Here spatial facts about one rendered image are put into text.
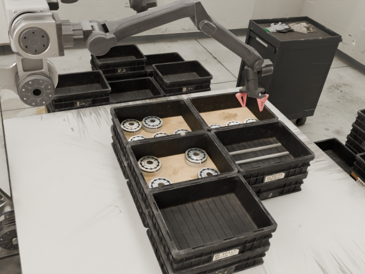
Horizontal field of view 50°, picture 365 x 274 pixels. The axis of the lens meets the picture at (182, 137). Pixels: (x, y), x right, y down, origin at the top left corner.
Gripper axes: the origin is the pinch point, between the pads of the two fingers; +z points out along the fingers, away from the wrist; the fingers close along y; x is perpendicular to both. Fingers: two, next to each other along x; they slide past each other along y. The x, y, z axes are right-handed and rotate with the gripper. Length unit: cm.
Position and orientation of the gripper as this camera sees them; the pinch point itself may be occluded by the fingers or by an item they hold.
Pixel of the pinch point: (252, 107)
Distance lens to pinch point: 185.8
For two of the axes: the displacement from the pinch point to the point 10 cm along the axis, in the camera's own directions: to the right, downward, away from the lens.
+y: -7.2, -2.2, 6.5
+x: -6.8, 3.8, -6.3
